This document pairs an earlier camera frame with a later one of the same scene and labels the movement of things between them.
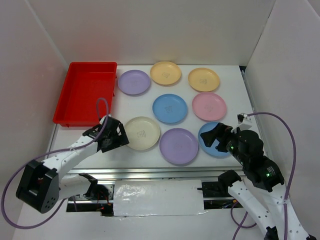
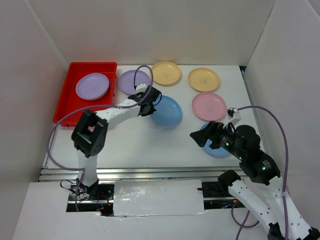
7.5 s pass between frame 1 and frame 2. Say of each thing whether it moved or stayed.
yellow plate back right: stayed
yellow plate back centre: stayed
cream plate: moved
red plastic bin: stayed
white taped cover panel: stayed
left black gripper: moved
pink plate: stayed
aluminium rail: stayed
